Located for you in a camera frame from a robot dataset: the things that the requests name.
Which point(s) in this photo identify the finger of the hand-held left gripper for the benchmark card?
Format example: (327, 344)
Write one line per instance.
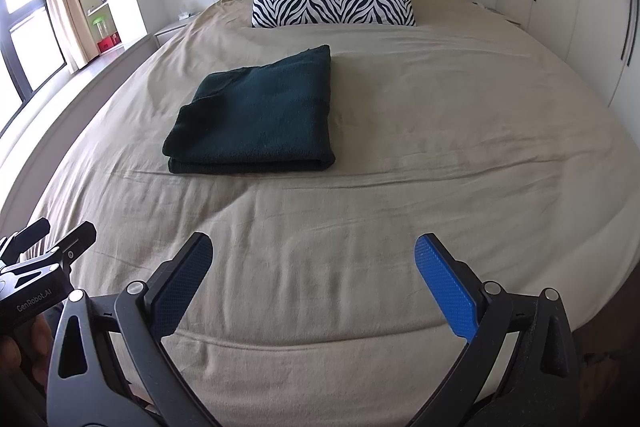
(27, 238)
(75, 244)

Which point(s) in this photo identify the red box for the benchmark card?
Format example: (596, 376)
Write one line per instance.
(108, 43)

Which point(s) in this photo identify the person's left hand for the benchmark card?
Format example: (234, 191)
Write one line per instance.
(22, 354)

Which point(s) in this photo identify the green lidded jar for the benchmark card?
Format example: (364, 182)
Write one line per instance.
(100, 29)

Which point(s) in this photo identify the bed with beige sheet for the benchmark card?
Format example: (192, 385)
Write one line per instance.
(400, 132)

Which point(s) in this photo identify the white wardrobe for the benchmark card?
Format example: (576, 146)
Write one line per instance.
(575, 7)

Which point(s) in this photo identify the black framed window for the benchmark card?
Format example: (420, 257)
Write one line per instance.
(30, 47)

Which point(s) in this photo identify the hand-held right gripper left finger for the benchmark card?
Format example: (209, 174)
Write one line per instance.
(185, 279)

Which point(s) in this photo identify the white nightstand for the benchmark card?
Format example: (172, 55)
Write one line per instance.
(172, 29)
(500, 13)

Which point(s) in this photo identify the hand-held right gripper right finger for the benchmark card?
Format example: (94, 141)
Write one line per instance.
(447, 287)

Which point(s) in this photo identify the small item on nightstand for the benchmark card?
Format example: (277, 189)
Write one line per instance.
(186, 15)

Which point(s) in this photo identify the dark green knit sweater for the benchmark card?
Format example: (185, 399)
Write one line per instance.
(260, 117)

